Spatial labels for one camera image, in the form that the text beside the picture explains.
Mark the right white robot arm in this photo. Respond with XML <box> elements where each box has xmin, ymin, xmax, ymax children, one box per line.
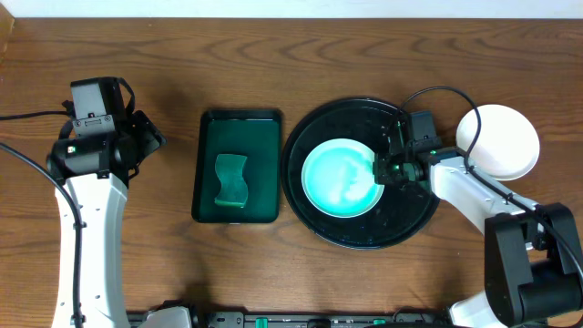
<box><xmin>373</xmin><ymin>138</ymin><xmax>582</xmax><ymax>327</ymax></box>

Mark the light green plate green stain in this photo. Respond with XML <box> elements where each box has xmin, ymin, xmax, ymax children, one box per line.
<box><xmin>302</xmin><ymin>138</ymin><xmax>384</xmax><ymax>219</ymax></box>

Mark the white plate green stain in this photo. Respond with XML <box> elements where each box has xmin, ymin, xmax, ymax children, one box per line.
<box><xmin>470</xmin><ymin>104</ymin><xmax>540</xmax><ymax>181</ymax></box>

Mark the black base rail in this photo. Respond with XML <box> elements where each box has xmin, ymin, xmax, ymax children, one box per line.
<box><xmin>191</xmin><ymin>312</ymin><xmax>453</xmax><ymax>328</ymax></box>

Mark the black cable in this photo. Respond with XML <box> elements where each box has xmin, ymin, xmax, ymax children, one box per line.
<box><xmin>0</xmin><ymin>109</ymin><xmax>87</xmax><ymax>328</ymax></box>
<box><xmin>395</xmin><ymin>86</ymin><xmax>583</xmax><ymax>279</ymax></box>

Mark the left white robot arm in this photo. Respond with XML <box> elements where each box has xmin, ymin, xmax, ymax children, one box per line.
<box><xmin>47</xmin><ymin>111</ymin><xmax>191</xmax><ymax>327</ymax></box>

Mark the round black tray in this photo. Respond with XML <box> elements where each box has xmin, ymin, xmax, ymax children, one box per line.
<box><xmin>281</xmin><ymin>97</ymin><xmax>439</xmax><ymax>250</ymax></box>

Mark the left black cable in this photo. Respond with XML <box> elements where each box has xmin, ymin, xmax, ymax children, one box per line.
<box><xmin>0</xmin><ymin>109</ymin><xmax>87</xmax><ymax>328</ymax></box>

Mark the green scouring pad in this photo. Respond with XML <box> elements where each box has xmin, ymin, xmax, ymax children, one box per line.
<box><xmin>214</xmin><ymin>154</ymin><xmax>249</xmax><ymax>208</ymax></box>

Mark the right black cable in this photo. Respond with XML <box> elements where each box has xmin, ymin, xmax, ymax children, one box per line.
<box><xmin>395</xmin><ymin>86</ymin><xmax>583</xmax><ymax>279</ymax></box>

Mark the black rectangular water tray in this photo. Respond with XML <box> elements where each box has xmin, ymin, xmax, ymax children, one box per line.
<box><xmin>191</xmin><ymin>110</ymin><xmax>281</xmax><ymax>224</ymax></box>

